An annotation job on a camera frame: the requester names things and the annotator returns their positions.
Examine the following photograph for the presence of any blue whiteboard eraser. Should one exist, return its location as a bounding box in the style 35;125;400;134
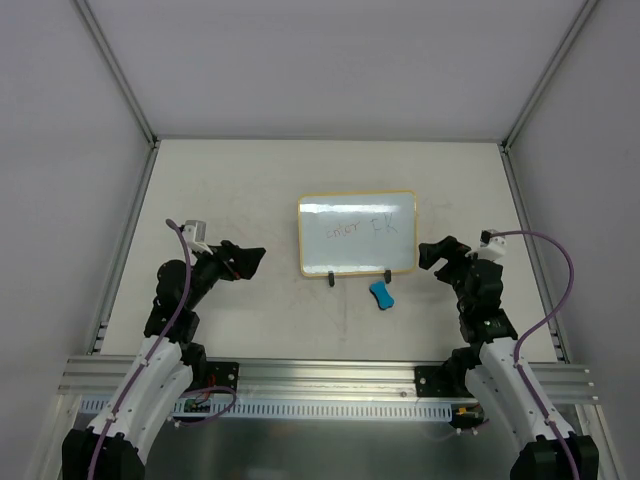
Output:
369;280;395;311

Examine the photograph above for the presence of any yellow framed whiteboard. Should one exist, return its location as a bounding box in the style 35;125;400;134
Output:
297;190;418;277

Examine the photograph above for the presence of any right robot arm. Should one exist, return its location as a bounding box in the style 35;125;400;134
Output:
416;231;599;479

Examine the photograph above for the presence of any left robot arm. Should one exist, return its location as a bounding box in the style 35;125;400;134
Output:
62;240;266;479

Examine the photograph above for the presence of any whiteboard stand with black feet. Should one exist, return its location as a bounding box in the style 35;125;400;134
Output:
328;270;392;287

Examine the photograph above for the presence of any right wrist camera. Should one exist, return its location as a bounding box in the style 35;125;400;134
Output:
466;230;506;262

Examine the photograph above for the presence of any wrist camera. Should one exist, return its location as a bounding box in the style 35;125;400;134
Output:
182;220;212;254
466;230;506;262

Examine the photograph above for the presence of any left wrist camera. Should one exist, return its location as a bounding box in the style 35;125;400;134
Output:
182;220;212;254

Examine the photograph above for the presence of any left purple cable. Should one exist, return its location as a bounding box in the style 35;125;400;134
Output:
84;218;238;480

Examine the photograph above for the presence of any purple cable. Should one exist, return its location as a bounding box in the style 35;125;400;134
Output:
439;229;586;480
84;218;238;480

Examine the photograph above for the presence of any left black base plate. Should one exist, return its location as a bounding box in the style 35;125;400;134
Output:
204;360;240;391

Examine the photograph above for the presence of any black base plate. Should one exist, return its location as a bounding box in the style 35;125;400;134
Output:
204;360;240;391
414;365;454;398

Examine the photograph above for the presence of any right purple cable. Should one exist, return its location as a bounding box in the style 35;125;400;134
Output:
439;229;586;480

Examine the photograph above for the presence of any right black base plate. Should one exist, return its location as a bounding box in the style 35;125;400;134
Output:
414;365;454;398

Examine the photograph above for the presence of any white slotted cable duct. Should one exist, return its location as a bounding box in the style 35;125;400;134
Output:
79;395;453;423

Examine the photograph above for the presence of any aluminium rail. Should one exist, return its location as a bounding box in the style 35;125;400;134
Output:
58;355;600;405

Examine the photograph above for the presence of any left aluminium frame post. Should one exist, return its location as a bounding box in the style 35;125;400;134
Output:
73;0;160;149

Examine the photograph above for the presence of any aluminium frame post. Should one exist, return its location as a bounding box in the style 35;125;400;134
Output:
73;0;160;149
499;0;601;151

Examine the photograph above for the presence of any right aluminium frame post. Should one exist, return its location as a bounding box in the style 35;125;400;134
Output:
499;0;601;151

